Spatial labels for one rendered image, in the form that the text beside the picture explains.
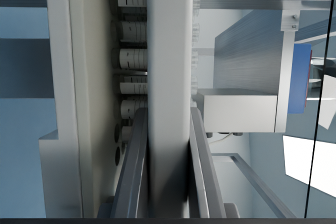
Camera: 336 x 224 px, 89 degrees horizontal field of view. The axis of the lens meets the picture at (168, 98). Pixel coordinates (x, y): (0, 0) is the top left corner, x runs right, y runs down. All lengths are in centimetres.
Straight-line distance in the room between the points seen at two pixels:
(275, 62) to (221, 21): 411
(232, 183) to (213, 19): 373
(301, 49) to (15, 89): 90
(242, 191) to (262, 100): 399
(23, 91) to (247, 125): 72
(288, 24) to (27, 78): 80
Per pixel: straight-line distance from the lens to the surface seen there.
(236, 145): 418
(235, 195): 443
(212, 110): 48
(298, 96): 62
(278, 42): 56
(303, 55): 62
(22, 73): 76
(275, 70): 56
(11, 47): 78
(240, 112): 50
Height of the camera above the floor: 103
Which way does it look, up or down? 1 degrees up
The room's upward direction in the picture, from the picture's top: 90 degrees clockwise
